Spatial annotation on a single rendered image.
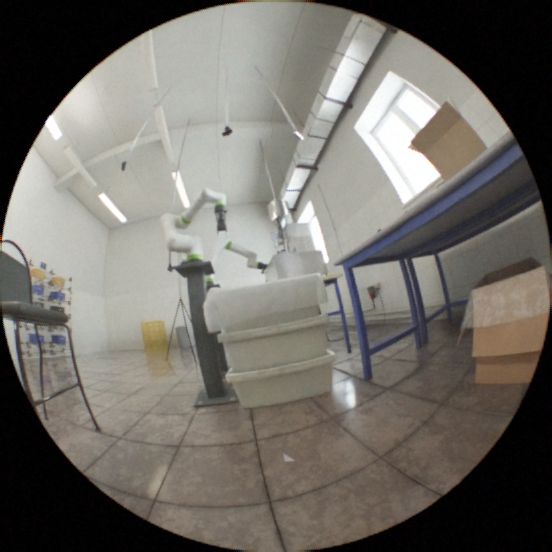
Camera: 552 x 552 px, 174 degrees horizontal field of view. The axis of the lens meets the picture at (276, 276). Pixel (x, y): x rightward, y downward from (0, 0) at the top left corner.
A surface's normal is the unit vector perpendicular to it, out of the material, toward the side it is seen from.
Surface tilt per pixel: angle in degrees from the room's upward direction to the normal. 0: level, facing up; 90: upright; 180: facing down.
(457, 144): 125
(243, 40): 180
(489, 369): 90
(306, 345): 96
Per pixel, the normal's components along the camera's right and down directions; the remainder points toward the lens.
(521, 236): -0.96, 0.14
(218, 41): 0.19, 0.96
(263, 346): 0.07, -0.12
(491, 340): -0.95, -0.25
